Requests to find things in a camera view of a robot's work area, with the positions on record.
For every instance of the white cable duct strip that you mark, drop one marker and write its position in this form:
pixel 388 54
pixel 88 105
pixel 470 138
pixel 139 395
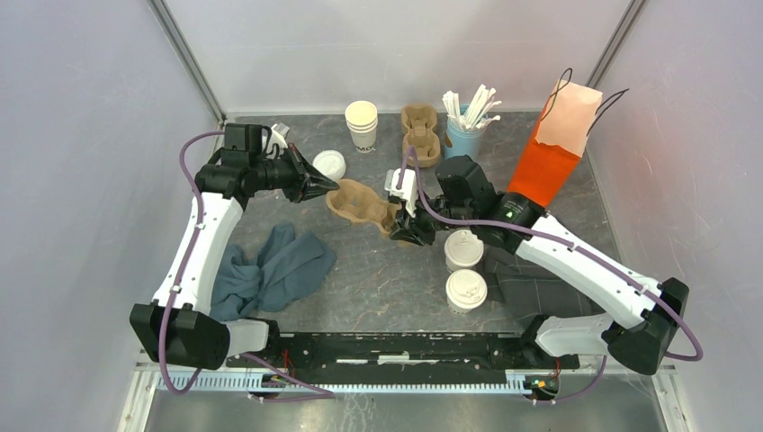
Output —
pixel 255 382

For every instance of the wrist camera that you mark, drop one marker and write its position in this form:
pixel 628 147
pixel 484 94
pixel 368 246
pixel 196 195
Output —
pixel 402 184
pixel 259 140

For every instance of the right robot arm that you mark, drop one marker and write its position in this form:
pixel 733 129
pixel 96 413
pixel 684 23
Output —
pixel 640 316

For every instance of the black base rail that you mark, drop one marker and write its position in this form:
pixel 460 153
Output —
pixel 322 358

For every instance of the stack of paper cups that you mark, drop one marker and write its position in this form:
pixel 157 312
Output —
pixel 362 121

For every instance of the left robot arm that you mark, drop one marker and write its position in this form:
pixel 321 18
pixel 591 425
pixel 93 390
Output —
pixel 176 327

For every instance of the blue straw holder cup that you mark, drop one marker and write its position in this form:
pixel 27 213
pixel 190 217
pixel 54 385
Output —
pixel 462 143

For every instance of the orange paper bag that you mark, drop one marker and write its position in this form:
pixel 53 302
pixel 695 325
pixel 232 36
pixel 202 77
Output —
pixel 559 138

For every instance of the stack of white lids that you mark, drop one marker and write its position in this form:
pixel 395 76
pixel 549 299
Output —
pixel 330 163

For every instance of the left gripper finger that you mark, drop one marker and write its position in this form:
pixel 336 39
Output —
pixel 314 189
pixel 305 169

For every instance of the blue-grey cloth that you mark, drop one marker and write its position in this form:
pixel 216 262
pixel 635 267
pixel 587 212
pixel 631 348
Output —
pixel 287 267

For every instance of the white wrapped straws bundle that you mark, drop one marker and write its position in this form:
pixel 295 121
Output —
pixel 475 115

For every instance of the dark grey checked cloth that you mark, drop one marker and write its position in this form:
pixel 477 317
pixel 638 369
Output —
pixel 526 290

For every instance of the lidded white coffee cup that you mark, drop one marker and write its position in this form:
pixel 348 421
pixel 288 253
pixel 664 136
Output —
pixel 465 290

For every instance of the brown cardboard cup carrier stack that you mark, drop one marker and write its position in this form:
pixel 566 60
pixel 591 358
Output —
pixel 418 122

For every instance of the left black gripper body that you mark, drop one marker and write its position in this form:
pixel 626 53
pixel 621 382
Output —
pixel 281 174

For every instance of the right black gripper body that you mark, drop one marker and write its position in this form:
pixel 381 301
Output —
pixel 424 226

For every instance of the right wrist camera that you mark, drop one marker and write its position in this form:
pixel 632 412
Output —
pixel 402 184

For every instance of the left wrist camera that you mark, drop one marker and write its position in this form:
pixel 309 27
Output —
pixel 259 140

